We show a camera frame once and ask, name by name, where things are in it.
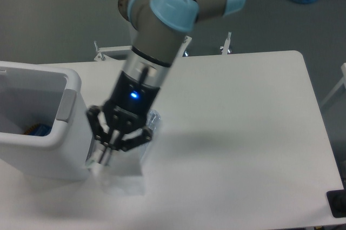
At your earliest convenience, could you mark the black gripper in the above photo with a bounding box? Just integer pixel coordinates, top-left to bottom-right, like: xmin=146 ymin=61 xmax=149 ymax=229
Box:
xmin=86 ymin=71 xmax=160 ymax=164

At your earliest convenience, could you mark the clear plastic bottle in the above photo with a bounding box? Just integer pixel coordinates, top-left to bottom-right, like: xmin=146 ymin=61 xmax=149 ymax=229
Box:
xmin=139 ymin=109 xmax=161 ymax=164

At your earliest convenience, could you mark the white plastic pouch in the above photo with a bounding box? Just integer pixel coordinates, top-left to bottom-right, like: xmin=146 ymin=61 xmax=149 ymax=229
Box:
xmin=85 ymin=143 xmax=147 ymax=196

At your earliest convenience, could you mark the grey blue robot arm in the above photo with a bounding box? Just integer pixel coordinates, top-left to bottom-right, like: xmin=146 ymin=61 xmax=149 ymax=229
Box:
xmin=86 ymin=0 xmax=246 ymax=166

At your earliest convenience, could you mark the blue trash inside can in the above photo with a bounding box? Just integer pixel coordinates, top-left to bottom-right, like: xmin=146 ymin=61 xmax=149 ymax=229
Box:
xmin=23 ymin=124 xmax=52 ymax=137

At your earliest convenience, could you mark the white plastic trash can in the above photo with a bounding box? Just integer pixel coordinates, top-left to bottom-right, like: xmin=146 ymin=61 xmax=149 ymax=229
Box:
xmin=1 ymin=61 xmax=93 ymax=180

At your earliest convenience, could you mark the black device at table edge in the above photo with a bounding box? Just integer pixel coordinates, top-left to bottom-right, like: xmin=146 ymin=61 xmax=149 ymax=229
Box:
xmin=327 ymin=190 xmax=345 ymax=218

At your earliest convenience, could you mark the white base foot bracket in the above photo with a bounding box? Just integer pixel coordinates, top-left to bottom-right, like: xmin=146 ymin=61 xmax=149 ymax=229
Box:
xmin=94 ymin=32 xmax=232 ymax=62

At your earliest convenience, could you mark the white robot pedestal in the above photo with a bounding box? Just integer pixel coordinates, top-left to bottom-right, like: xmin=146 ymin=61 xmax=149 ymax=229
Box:
xmin=117 ymin=0 xmax=141 ymax=59

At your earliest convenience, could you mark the white frame right edge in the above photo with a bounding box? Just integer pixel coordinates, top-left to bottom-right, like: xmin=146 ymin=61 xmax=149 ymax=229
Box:
xmin=320 ymin=63 xmax=345 ymax=111

